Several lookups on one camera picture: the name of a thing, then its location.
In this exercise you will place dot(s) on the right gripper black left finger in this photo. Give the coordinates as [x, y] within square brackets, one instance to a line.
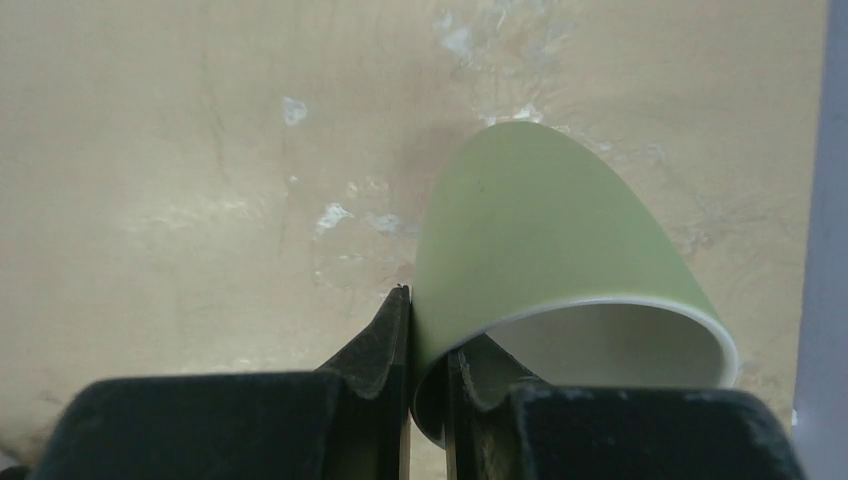
[347, 419]

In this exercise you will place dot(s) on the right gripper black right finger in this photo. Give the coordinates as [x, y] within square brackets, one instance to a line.
[503, 422]

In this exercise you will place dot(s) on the light green mug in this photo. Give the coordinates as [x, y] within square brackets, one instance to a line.
[533, 242]

